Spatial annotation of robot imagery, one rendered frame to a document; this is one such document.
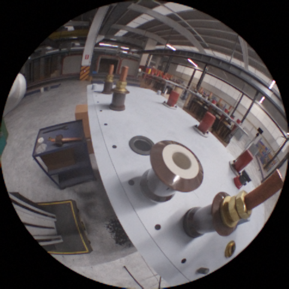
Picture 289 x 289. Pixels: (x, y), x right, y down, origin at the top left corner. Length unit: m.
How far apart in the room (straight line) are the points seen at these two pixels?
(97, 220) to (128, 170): 1.40
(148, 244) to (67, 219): 1.21
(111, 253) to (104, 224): 0.47
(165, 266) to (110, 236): 1.37
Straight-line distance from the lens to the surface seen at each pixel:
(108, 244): 1.61
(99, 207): 1.59
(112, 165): 0.24
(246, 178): 0.55
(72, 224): 1.34
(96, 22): 11.35
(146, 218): 0.21
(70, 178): 1.71
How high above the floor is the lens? 1.56
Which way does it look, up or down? 41 degrees down
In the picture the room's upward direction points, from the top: 21 degrees clockwise
